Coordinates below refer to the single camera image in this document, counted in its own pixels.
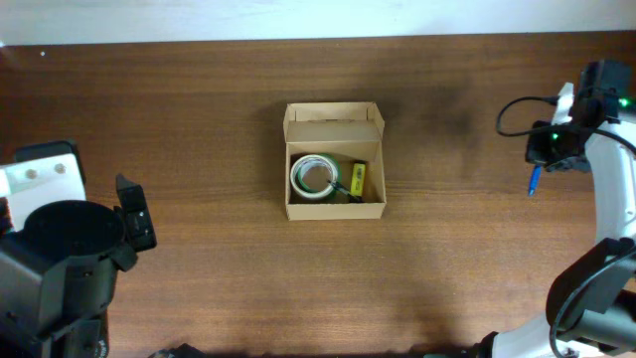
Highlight blue pen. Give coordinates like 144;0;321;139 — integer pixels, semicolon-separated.
528;165;542;197

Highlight white masking tape roll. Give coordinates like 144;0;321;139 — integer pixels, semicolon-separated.
289;154;341;201

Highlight yellow highlighter marker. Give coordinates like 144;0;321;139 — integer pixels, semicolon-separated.
351;162;366;197

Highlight brown cardboard box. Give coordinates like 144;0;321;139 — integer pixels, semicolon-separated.
283;102;387;221

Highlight green tape roll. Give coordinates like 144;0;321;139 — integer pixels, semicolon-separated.
297;153;343;200

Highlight dark grey pen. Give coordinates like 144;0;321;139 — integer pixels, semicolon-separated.
327;180;364;203

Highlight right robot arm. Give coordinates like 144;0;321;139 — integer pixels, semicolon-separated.
464;60;635;358

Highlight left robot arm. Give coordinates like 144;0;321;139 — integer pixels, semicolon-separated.
1;140;157;358

